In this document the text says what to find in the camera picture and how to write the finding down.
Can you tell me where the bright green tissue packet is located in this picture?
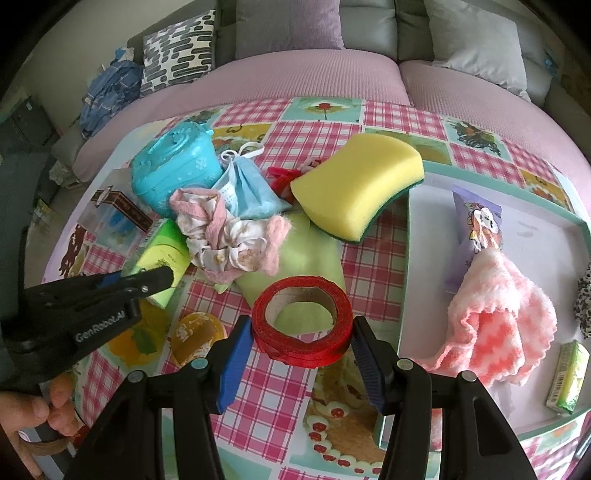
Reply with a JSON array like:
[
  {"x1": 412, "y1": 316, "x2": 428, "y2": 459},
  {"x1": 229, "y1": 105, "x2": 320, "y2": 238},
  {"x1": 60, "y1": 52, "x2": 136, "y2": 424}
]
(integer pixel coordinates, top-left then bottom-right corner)
[{"x1": 124, "y1": 218, "x2": 192, "y2": 309}]

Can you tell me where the red tape roll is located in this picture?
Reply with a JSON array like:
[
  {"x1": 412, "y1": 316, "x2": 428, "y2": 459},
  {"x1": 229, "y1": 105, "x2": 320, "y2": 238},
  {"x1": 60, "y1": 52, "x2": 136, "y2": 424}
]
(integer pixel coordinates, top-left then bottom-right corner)
[{"x1": 252, "y1": 275, "x2": 354, "y2": 369}]

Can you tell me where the clear plastic box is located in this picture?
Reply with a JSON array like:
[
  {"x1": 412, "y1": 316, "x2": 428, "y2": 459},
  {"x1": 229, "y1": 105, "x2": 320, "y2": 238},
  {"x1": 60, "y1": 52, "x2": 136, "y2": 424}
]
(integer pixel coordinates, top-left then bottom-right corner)
[{"x1": 76, "y1": 168, "x2": 155, "y2": 259}]

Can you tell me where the green rimmed tray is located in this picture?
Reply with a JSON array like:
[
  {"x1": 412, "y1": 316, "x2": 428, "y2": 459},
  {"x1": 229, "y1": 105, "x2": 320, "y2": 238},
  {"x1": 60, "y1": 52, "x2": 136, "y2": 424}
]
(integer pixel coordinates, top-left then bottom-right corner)
[{"x1": 378, "y1": 159, "x2": 591, "y2": 450}]

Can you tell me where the red pink pipe cleaner bundle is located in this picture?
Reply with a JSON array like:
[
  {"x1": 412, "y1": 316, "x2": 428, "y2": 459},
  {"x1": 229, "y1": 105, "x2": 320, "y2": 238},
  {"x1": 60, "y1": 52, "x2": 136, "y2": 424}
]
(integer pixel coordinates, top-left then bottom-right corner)
[{"x1": 267, "y1": 159, "x2": 324, "y2": 204}]

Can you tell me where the pink floral scrunchie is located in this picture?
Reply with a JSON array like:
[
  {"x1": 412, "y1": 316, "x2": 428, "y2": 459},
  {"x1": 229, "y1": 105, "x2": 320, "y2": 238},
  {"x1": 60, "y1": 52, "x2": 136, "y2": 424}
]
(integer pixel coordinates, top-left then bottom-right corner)
[{"x1": 168, "y1": 187, "x2": 293, "y2": 283}]

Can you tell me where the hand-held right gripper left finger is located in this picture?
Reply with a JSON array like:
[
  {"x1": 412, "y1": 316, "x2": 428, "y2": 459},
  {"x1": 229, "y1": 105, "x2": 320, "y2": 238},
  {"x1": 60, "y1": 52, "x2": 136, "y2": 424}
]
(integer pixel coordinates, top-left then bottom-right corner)
[{"x1": 65, "y1": 315, "x2": 254, "y2": 480}]

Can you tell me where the dark teal cabinet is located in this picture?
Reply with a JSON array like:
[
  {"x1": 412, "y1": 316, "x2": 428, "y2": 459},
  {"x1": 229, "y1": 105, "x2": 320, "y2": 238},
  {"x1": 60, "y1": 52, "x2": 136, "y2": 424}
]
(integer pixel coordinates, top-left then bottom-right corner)
[{"x1": 0, "y1": 95, "x2": 58, "y2": 217}]

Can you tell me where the clear plastic bag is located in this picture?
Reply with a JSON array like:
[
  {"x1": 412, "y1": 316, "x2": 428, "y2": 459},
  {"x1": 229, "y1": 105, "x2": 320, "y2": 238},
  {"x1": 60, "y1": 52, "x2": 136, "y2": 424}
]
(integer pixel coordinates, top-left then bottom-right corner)
[{"x1": 48, "y1": 159, "x2": 88, "y2": 190}]

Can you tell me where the pale green tissue packet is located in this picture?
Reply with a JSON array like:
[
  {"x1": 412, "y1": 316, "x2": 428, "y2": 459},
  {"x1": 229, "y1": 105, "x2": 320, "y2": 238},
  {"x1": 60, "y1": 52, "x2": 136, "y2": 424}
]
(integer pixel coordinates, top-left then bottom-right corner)
[{"x1": 546, "y1": 339, "x2": 591, "y2": 412}]

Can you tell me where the person's left hand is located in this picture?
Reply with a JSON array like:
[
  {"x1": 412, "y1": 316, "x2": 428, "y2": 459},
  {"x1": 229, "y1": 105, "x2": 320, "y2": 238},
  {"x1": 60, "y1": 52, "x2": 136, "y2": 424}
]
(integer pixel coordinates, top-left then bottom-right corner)
[{"x1": 0, "y1": 373, "x2": 81, "y2": 480}]

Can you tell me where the purple wet wipes packet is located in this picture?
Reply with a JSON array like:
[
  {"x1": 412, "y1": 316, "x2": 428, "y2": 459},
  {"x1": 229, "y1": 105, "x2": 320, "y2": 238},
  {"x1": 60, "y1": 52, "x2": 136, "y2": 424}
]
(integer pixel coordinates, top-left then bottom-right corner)
[{"x1": 444, "y1": 185, "x2": 503, "y2": 296}]

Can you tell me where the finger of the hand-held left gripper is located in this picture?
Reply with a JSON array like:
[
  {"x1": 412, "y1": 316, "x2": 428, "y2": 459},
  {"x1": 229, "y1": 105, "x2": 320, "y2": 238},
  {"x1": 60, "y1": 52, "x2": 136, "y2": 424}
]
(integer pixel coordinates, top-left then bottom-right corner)
[
  {"x1": 25, "y1": 271, "x2": 124, "y2": 292},
  {"x1": 92, "y1": 266, "x2": 174, "y2": 302}
]

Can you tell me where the purple cushion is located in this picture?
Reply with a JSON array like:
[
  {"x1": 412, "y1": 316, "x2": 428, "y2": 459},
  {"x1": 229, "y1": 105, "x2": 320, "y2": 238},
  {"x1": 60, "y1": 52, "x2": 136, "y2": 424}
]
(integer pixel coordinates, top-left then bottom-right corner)
[{"x1": 233, "y1": 0, "x2": 346, "y2": 61}]

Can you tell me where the grey cushion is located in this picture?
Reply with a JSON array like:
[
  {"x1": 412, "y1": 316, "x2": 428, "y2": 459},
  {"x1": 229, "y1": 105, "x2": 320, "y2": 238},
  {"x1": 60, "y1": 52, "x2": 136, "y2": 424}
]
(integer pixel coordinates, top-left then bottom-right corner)
[{"x1": 425, "y1": 0, "x2": 532, "y2": 100}]

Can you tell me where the grey sofa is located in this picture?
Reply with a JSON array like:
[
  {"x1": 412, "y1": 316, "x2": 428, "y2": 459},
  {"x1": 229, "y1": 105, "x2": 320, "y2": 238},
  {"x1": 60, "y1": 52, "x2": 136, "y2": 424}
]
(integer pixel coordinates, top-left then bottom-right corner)
[{"x1": 32, "y1": 0, "x2": 591, "y2": 185}]

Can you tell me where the green cloth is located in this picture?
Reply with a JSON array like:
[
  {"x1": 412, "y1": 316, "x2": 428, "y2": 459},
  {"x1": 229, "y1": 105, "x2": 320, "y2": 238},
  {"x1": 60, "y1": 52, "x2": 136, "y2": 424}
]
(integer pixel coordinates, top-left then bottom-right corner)
[{"x1": 215, "y1": 215, "x2": 348, "y2": 335}]

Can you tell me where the pink white zigzag cloth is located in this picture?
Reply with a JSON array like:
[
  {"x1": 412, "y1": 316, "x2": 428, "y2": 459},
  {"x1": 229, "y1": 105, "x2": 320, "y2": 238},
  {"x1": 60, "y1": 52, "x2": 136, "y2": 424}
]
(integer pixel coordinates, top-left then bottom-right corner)
[{"x1": 421, "y1": 249, "x2": 558, "y2": 387}]

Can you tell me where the yellow plastic cup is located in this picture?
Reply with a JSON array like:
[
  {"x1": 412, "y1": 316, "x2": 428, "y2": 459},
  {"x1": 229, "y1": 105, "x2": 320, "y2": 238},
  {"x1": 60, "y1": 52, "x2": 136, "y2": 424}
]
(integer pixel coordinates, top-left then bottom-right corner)
[{"x1": 168, "y1": 311, "x2": 228, "y2": 370}]

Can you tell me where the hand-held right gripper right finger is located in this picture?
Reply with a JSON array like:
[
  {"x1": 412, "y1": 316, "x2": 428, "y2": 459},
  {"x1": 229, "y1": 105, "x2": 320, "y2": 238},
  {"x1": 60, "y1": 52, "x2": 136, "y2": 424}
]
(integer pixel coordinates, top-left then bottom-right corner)
[{"x1": 352, "y1": 316, "x2": 539, "y2": 480}]

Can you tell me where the black white spotted scrunchie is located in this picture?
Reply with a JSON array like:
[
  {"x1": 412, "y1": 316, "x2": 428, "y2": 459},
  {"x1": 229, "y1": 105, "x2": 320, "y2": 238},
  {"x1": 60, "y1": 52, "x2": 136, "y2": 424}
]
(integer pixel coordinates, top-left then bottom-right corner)
[{"x1": 573, "y1": 262, "x2": 591, "y2": 340}]

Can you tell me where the teal plastic container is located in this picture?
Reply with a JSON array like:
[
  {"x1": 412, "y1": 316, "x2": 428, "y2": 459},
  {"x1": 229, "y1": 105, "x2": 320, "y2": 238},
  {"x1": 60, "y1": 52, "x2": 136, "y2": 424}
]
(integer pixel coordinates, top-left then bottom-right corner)
[{"x1": 130, "y1": 121, "x2": 223, "y2": 217}]

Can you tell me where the pink sofa seat cushion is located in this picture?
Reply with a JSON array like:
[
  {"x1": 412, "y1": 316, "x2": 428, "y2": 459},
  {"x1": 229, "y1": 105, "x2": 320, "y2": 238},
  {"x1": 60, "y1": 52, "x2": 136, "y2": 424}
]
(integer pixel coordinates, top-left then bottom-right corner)
[
  {"x1": 399, "y1": 60, "x2": 591, "y2": 167},
  {"x1": 74, "y1": 48, "x2": 409, "y2": 181}
]

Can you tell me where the blue face mask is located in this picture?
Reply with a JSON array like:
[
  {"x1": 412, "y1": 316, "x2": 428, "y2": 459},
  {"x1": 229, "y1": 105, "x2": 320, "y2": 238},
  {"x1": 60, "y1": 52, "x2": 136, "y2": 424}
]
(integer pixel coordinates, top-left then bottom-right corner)
[{"x1": 210, "y1": 142, "x2": 294, "y2": 220}]

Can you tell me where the black white patterned pillow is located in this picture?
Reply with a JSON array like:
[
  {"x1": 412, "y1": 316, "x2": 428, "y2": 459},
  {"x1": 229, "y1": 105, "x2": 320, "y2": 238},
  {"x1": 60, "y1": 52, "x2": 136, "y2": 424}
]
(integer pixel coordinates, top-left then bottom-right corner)
[{"x1": 140, "y1": 9, "x2": 217, "y2": 95}]

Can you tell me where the yellow sponge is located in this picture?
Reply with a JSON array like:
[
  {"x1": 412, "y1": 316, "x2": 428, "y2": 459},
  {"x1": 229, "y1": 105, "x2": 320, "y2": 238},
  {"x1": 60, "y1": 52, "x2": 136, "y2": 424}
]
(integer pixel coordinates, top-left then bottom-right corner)
[{"x1": 290, "y1": 134, "x2": 426, "y2": 244}]

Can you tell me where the blue clothes pile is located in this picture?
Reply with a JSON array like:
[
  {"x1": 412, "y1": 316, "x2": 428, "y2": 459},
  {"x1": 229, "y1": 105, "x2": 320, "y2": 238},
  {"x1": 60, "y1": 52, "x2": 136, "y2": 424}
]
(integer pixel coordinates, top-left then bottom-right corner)
[{"x1": 79, "y1": 48, "x2": 144, "y2": 139}]

